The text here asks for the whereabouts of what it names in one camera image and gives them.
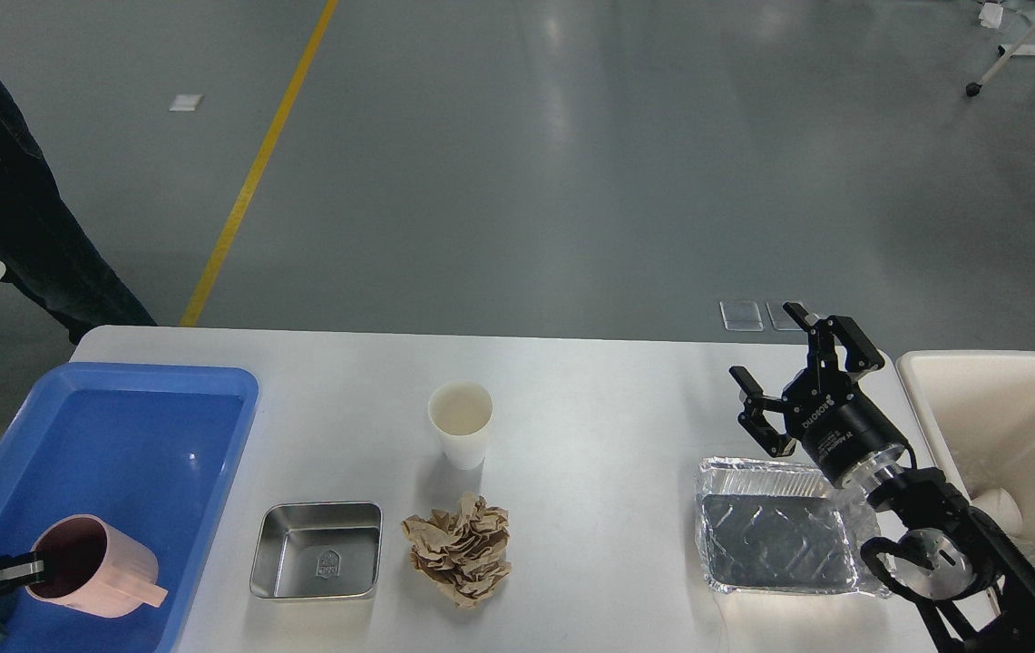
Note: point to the person in beige sweater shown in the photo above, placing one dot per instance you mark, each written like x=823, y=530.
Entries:
x=46, y=254

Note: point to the beige plastic bin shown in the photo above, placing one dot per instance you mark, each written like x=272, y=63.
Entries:
x=976, y=409

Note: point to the stainless steel rectangular tray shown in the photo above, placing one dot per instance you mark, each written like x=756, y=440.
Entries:
x=318, y=551

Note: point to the aluminium foil tray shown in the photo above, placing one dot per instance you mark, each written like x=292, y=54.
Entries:
x=781, y=528

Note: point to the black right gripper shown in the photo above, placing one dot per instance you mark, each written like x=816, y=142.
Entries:
x=825, y=409

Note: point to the white paper cup in bin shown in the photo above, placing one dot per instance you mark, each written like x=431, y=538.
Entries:
x=1002, y=508

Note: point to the right clear floor plate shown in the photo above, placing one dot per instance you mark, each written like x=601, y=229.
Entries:
x=787, y=316

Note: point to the clear floor plate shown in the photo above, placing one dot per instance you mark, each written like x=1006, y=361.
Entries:
x=787, y=316
x=741, y=316

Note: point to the left clear floor plate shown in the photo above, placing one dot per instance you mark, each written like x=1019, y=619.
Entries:
x=741, y=316

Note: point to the pink mug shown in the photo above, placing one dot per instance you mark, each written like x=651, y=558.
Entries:
x=97, y=569

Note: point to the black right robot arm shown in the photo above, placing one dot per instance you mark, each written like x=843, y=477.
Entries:
x=973, y=587

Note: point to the crumpled brown paper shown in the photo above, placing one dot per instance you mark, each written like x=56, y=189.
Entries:
x=463, y=552

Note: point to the blue plastic tray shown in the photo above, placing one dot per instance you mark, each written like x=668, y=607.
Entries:
x=150, y=449

